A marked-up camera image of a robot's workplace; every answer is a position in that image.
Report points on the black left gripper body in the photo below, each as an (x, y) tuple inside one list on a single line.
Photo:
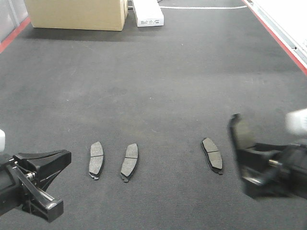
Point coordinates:
[(13, 192)]

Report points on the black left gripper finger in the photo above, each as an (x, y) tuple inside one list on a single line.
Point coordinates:
[(44, 166), (42, 204)]

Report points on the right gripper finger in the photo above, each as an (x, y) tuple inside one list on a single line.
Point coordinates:
[(263, 184)]

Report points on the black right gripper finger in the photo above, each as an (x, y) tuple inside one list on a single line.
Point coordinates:
[(259, 153)]

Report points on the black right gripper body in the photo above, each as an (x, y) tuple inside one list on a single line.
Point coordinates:
[(292, 168)]

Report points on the grey brake pad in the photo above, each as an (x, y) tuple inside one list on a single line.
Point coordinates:
[(97, 160), (130, 162), (243, 142), (213, 156)]

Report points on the black conveyor belt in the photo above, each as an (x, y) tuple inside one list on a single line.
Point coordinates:
[(165, 89)]

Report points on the brown cardboard box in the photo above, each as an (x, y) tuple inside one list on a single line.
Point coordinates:
[(102, 15)]

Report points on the white long carton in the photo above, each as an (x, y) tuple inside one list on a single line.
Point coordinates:
[(147, 13)]

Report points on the white conveyor side rail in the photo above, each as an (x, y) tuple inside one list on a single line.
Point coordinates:
[(286, 21)]

